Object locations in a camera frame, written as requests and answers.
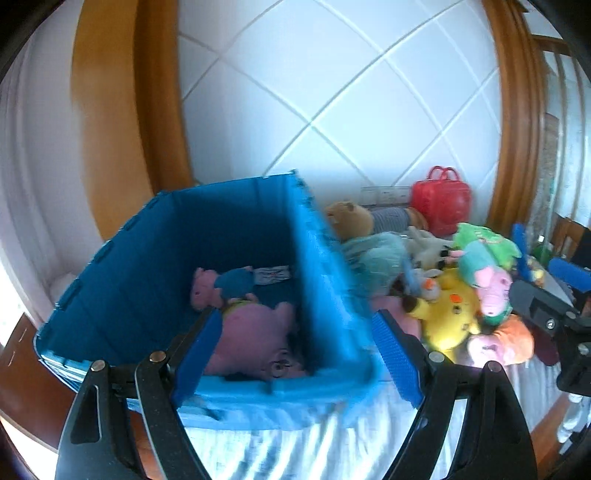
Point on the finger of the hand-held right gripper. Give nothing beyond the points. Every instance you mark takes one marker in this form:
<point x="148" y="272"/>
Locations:
<point x="545" y="304"/>
<point x="572" y="274"/>

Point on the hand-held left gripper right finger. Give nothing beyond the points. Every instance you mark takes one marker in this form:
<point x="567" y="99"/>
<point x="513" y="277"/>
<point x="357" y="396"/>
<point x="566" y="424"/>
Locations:
<point x="397" y="360"/>

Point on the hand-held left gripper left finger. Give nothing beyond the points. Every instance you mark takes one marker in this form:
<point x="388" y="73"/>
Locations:
<point x="198" y="360"/>

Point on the blue feather duster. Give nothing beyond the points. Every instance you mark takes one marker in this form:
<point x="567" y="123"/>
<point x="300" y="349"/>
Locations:
<point x="519" y="244"/>

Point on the pink starfish plush green shorts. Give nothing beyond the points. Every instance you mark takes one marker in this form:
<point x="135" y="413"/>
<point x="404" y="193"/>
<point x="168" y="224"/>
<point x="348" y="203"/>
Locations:
<point x="254" y="332"/>

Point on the pink pig plush blue body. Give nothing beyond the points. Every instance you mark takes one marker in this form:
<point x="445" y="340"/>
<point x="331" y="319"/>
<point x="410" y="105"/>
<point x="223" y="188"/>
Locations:
<point x="231" y="284"/>

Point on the blue plastic crate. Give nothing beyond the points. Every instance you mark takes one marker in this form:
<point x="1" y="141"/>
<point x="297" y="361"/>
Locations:
<point x="138" y="286"/>

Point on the brown bear plush yellow ears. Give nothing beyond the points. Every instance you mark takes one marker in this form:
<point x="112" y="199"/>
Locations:
<point x="535" y="273"/>

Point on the wooden chair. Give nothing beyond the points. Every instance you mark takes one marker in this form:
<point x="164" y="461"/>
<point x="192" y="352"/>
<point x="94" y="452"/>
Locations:
<point x="570" y="235"/>

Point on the orange and pink plush toy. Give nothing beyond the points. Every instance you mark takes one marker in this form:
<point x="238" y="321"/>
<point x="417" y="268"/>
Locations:
<point x="515" y="337"/>

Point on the pink round plush cushion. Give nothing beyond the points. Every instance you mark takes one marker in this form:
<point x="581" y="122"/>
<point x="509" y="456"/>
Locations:
<point x="397" y="307"/>

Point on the pink pig plush teal hood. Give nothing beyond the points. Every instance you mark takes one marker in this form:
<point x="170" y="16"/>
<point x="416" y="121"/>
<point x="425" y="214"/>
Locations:
<point x="494" y="281"/>

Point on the yellow mouse plush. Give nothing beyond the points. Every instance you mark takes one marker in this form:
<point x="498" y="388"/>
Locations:
<point x="450" y="314"/>

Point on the small white bird plush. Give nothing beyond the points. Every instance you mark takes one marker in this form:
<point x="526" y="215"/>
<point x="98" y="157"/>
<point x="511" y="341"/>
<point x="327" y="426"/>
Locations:
<point x="429" y="288"/>

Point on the green plush toy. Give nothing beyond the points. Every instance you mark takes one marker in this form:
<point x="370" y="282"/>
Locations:
<point x="485" y="237"/>

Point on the teal plush blue ear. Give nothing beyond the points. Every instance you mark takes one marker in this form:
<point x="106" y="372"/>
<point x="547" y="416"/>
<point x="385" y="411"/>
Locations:
<point x="378" y="258"/>

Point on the black and white cow plush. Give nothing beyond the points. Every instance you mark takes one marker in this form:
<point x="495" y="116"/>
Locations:
<point x="427" y="247"/>

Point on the grey striped bed sheet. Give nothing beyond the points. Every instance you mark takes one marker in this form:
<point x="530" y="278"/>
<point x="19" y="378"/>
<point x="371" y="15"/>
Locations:
<point x="323" y="452"/>

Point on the red toy suitcase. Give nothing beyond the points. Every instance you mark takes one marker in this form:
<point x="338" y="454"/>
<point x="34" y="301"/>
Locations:
<point x="441" y="205"/>

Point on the brown bear plush striped shirt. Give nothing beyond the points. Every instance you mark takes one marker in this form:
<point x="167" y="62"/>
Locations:
<point x="351" y="219"/>

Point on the dark wooden cabinet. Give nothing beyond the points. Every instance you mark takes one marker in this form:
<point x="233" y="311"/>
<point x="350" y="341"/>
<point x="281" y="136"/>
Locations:
<point x="27" y="369"/>

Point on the white curtain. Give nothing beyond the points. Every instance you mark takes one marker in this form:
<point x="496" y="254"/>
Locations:
<point x="37" y="184"/>

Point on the patterned wall hanging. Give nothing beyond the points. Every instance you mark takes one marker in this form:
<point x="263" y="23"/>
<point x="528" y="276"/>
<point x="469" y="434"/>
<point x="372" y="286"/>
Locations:
<point x="551" y="161"/>

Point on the white wall socket strip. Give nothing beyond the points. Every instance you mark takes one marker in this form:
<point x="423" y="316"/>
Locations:
<point x="385" y="195"/>

